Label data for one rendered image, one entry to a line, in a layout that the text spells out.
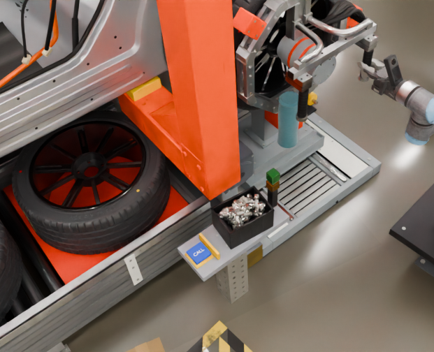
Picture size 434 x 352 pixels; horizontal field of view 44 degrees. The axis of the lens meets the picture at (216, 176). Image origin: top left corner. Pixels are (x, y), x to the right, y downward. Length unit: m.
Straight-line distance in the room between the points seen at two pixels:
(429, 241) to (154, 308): 1.21
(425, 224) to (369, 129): 0.89
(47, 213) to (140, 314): 0.63
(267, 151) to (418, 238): 0.83
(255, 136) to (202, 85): 1.07
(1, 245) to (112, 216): 0.44
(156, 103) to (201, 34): 0.76
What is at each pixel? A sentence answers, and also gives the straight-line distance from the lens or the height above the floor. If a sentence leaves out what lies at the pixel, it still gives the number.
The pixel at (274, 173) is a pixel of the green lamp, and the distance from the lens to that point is 2.01.
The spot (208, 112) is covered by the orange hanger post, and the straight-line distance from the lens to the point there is 1.78.
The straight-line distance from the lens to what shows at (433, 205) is 2.48.
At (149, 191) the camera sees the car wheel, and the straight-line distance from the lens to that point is 2.21.
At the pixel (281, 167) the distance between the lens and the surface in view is 2.69.
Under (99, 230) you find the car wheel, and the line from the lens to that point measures 2.21.
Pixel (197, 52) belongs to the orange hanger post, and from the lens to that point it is 1.60.
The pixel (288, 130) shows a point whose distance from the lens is 2.24.
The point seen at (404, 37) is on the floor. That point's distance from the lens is 3.80.
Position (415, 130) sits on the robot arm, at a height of 0.72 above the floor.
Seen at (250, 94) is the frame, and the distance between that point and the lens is 2.13.
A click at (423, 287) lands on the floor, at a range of 2.60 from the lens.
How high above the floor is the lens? 2.22
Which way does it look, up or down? 51 degrees down
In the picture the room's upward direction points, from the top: 6 degrees counter-clockwise
